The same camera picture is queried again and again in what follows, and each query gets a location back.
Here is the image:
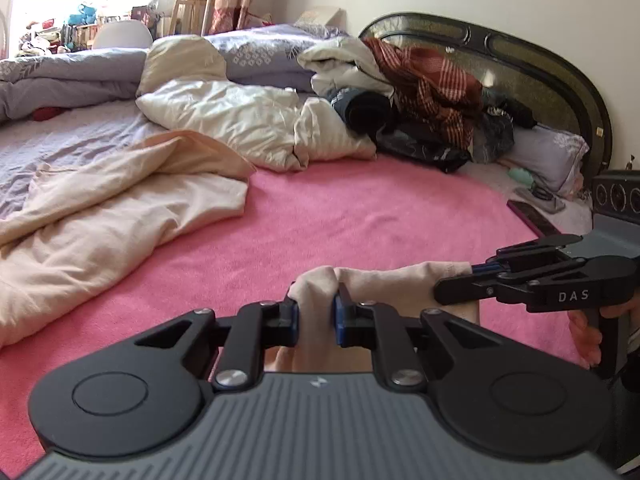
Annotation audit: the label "cream crumpled duvet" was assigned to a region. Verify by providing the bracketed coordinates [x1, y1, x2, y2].
[136, 35, 377, 171]

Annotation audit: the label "shelf clutter of toys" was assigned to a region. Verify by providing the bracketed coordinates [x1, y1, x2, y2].
[15, 2, 166, 58]

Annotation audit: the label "red plaid cloth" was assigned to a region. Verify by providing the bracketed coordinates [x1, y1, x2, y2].
[361, 36, 483, 147]

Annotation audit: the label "grey garment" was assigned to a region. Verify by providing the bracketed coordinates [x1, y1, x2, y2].
[470, 97, 536, 163]

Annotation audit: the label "lavender pillow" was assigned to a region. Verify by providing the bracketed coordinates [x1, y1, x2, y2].
[500, 125, 591, 198]

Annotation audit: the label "pink blanket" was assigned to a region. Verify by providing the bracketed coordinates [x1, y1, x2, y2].
[0, 152, 596, 466]

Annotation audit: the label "person's right hand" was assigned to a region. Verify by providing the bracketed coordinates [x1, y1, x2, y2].
[567, 296, 640, 370]

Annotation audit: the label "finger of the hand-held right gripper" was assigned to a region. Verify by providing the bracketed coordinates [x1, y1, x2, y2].
[433, 256, 588, 311]
[472, 234, 581, 275]

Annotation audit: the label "grey bed sheet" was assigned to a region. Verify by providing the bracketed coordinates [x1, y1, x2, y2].
[0, 100, 171, 221]

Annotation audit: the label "dark blue rolled garment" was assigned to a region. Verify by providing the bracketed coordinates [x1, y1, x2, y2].
[330, 87, 396, 136]

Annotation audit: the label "dark ornate headboard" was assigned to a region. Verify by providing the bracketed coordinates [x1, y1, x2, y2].
[357, 10, 615, 186]

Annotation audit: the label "dark red phone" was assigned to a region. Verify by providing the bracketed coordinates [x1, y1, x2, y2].
[506, 199, 563, 238]

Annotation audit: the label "beige crumpled garment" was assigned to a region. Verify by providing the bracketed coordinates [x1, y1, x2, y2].
[0, 130, 257, 348]

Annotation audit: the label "beige pants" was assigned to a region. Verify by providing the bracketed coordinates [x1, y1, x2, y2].
[262, 261, 483, 375]

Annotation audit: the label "white garment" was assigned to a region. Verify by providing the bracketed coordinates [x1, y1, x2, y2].
[297, 37, 396, 98]

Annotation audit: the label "beige box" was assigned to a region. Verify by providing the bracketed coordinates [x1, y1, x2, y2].
[295, 7, 348, 28]

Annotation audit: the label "grey leaf-print quilt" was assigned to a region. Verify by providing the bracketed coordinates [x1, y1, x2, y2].
[0, 22, 353, 123]

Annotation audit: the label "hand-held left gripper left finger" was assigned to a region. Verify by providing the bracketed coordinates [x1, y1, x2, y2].
[134, 282, 301, 393]

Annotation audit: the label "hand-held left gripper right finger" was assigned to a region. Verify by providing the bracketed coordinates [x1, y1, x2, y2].
[333, 282, 503, 392]

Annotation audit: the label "white chair back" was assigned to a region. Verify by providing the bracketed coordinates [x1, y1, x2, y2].
[92, 20, 153, 51]

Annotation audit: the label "grey small pouch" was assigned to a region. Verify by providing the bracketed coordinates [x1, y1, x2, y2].
[515, 185, 566, 213]

